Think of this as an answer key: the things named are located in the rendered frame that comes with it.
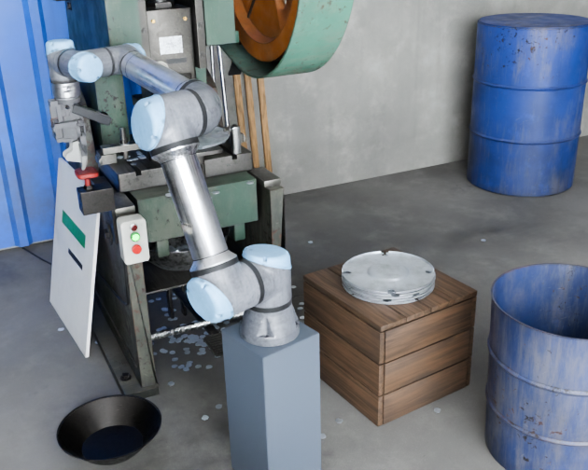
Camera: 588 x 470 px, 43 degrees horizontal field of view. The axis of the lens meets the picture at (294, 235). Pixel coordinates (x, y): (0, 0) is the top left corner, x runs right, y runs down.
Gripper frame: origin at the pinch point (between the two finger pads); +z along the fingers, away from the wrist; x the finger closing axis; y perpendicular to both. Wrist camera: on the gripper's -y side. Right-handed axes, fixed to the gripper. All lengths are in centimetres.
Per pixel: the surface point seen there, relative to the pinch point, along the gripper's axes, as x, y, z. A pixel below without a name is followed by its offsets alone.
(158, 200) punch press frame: 0.9, -19.9, 14.6
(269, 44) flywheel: -15, -66, -26
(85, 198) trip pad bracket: 2.9, 1.8, 8.9
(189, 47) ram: -14.5, -38.7, -27.6
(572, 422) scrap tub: 103, -93, 55
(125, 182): -8.1, -12.7, 10.0
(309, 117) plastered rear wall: -138, -143, 37
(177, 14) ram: -15, -36, -38
